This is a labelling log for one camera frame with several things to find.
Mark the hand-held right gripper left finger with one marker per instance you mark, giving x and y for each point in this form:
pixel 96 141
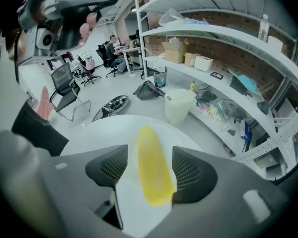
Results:
pixel 104 168

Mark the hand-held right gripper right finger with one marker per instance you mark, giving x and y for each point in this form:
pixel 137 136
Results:
pixel 196 177

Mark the yellow banana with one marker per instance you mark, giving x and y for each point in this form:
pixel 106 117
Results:
pixel 154 167

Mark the person's left forearm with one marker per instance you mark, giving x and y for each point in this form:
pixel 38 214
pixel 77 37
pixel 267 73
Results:
pixel 18 46

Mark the person's left hand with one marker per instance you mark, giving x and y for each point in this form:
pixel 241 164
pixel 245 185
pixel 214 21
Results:
pixel 88 26

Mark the black office chair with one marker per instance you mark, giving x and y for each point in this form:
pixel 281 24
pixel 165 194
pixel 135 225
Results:
pixel 103 56

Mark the chair draped with pink cloth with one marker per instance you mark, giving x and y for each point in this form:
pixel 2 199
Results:
pixel 89 63

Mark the pile of assorted items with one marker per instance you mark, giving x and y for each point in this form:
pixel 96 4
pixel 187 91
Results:
pixel 221 110

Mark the cream plastic bin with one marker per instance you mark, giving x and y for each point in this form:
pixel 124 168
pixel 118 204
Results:
pixel 178 105

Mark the white desk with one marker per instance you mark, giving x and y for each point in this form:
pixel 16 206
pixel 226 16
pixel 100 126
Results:
pixel 125 49

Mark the black visitor chair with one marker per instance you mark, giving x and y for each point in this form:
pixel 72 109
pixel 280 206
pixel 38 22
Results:
pixel 63 83

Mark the black backpack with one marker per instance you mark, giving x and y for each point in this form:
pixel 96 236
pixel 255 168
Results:
pixel 147 90

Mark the pink cloth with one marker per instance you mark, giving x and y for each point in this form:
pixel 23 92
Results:
pixel 43 103

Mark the yellow toy figure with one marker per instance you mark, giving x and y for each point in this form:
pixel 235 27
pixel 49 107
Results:
pixel 193 86

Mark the clear plastic bag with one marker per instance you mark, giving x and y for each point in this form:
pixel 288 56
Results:
pixel 171 16

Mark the black mesh waste bin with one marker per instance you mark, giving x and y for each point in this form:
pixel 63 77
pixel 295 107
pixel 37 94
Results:
pixel 161 77

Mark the teal fabric item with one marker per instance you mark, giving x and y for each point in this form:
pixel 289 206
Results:
pixel 245 82

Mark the white plastic container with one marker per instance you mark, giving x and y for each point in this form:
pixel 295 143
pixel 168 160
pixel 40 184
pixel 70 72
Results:
pixel 203 64

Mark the large cardboard box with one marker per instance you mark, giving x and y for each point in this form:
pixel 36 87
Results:
pixel 173 53

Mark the small cardboard box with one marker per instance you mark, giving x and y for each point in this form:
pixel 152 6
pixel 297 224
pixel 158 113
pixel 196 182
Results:
pixel 190 59

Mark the blue plastic bag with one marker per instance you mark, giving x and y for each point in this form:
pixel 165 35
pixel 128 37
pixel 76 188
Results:
pixel 195 21

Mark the white metal shelf rack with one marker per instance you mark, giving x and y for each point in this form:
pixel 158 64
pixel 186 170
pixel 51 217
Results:
pixel 213 33

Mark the clear water bottle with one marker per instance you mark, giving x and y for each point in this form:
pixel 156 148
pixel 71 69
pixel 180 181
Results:
pixel 263 28

